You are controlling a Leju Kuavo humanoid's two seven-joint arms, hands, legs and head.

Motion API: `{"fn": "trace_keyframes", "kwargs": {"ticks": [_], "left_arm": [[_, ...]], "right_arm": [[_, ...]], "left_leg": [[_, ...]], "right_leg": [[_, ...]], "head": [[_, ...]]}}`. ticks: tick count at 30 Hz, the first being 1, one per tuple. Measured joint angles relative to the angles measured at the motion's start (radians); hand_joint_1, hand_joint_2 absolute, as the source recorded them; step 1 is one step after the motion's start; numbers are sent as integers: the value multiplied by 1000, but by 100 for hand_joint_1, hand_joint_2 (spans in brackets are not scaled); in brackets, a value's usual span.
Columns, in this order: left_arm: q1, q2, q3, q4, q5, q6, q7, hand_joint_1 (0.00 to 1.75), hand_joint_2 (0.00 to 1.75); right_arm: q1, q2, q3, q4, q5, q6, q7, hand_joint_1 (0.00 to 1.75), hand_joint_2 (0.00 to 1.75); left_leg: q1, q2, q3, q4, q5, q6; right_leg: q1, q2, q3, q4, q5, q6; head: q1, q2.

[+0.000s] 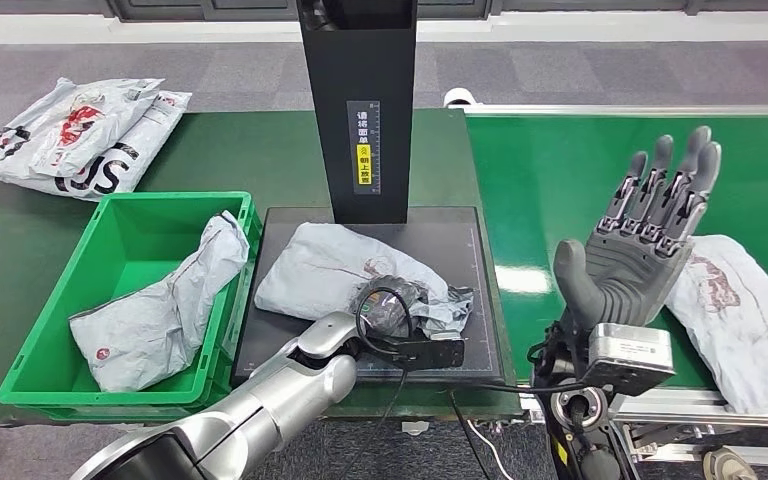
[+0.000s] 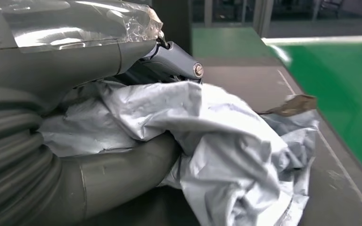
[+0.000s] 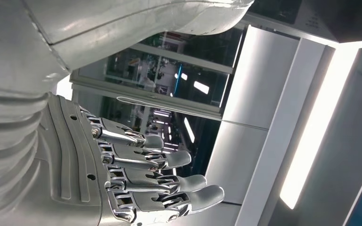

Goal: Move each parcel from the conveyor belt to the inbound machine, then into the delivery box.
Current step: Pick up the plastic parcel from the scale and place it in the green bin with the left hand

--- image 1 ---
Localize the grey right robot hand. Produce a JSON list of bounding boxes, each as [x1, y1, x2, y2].
[[552, 125, 723, 331]]

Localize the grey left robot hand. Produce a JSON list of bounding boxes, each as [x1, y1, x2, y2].
[[350, 274, 432, 339]]

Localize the grey parcel bag red print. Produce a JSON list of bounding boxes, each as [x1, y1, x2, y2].
[[663, 235, 768, 415], [253, 221, 475, 340], [69, 210, 251, 393]]

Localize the green conveyor belt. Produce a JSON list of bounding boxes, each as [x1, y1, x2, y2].
[[464, 113, 768, 392]]

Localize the conveyor caster wheel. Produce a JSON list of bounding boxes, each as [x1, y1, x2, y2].
[[703, 447, 760, 480]]

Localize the white conveyor roller end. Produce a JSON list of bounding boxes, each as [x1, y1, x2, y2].
[[442, 87, 479, 109]]

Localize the black inbound scanner machine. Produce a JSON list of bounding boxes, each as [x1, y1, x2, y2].
[[231, 0, 506, 387]]

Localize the white parcel bag black letters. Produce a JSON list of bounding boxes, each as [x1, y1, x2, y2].
[[0, 89, 193, 202]]

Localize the black yellow label sticker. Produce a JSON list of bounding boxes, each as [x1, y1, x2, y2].
[[346, 100, 381, 197]]

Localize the green plastic crate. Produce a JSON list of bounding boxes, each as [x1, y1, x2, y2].
[[0, 192, 263, 423]]

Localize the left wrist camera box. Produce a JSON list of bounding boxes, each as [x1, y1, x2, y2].
[[383, 334, 466, 372]]

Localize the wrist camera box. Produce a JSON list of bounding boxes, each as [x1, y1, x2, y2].
[[383, 334, 466, 372], [582, 323, 677, 397]]

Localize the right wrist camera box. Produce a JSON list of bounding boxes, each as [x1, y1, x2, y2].
[[582, 323, 677, 397]]

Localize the aluminium conveyor frame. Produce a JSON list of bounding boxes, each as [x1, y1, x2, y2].
[[453, 102, 768, 465]]

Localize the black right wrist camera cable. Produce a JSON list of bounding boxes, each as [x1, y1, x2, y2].
[[448, 380, 587, 480]]

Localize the white cable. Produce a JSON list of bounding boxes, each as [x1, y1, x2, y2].
[[468, 422, 514, 480]]

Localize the glass partition frame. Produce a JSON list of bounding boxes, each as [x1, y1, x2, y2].
[[108, 0, 495, 20]]

